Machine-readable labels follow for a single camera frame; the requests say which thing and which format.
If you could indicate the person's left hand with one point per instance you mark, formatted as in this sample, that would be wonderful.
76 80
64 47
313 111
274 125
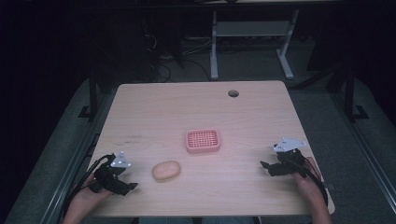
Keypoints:
88 196

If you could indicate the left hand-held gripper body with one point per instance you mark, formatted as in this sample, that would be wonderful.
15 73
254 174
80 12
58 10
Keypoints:
107 179

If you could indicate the white metal desk frame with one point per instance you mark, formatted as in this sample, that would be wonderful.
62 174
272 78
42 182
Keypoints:
249 28

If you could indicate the grey metal rail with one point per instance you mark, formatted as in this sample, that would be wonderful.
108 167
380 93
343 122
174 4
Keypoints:
367 149
71 174

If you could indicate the black metal stand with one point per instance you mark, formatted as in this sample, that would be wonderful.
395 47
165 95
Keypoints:
92 93
350 93

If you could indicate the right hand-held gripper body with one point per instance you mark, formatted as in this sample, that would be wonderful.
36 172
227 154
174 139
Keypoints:
291 160

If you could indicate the pink soap dish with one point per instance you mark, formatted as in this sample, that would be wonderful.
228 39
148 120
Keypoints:
203 141

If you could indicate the person's right hand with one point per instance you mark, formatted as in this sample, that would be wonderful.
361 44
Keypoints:
311 183

